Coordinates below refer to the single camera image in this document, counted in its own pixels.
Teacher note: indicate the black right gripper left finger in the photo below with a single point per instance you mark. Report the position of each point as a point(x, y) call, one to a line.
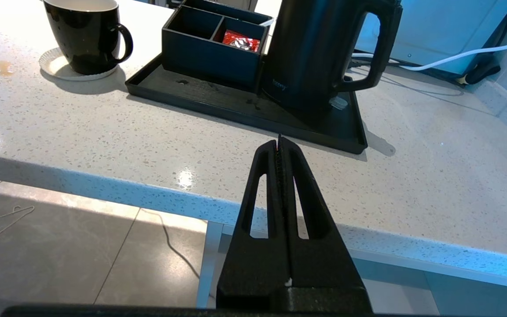
point(253, 264)

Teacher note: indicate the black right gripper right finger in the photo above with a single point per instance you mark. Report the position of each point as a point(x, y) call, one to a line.
point(324, 264)

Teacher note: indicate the black electric kettle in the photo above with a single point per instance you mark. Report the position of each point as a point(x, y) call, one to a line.
point(310, 53)

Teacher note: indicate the red snack packet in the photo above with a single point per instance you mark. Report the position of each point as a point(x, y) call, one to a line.
point(240, 42)

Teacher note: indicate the white counter side panel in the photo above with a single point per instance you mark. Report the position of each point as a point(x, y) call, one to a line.
point(209, 264)

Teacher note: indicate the black kettle base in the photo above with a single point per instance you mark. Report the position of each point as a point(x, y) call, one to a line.
point(338, 102)

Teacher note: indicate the black serving tray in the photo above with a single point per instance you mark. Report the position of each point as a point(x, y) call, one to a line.
point(218, 101)

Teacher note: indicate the black sachet organiser box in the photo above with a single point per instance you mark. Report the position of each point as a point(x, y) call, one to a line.
point(205, 57)

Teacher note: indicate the white paper sachet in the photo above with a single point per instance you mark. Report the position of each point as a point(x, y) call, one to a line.
point(266, 22)

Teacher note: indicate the silver microwave oven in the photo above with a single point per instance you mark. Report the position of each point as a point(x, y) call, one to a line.
point(438, 31)

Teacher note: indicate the black mug white inside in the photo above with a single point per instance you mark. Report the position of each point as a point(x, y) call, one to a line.
point(86, 39)

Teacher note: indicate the white round coaster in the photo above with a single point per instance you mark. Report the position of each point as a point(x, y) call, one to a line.
point(51, 64)

